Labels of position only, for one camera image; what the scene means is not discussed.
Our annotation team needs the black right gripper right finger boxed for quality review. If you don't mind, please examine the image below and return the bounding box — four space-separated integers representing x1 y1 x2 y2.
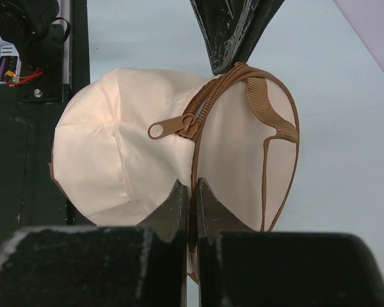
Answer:
196 178 384 306

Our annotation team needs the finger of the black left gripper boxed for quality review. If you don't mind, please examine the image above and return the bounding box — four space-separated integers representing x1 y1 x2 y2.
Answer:
190 0 255 74
239 0 284 62

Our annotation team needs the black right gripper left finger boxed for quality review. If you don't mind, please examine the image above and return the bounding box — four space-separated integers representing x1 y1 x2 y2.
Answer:
0 182 188 306

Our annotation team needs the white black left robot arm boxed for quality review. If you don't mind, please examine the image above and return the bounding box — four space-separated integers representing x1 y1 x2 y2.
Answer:
0 1 283 75

